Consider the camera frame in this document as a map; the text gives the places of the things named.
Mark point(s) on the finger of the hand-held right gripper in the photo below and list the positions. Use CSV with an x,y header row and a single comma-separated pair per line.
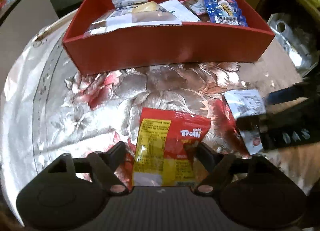
x,y
251,124
287,96

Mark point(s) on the red cardboard box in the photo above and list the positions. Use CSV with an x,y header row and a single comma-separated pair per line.
x,y
162,46

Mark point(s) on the blue snack packet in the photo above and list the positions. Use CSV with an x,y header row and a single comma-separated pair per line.
x,y
220,6

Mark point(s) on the brown snack packet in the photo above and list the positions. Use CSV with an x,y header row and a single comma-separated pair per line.
x,y
196,6

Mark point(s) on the dark top side table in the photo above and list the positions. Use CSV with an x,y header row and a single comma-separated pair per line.
x,y
25,11

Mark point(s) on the clear yellow cake packet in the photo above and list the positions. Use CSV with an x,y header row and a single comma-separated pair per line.
x,y
145,17

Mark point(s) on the small white red packet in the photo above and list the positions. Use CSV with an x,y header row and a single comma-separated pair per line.
x,y
242,103

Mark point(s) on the person's right forearm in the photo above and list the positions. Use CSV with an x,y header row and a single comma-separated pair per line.
x,y
295,158

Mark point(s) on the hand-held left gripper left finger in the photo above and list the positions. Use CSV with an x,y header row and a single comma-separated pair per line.
x,y
117,156

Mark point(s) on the red yellow gummy packet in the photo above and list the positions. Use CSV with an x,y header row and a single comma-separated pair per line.
x,y
160,141

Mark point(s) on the white snack packet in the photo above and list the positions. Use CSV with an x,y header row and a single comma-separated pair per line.
x,y
180,11

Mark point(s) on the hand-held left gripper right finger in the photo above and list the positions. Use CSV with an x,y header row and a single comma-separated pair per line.
x,y
206,156

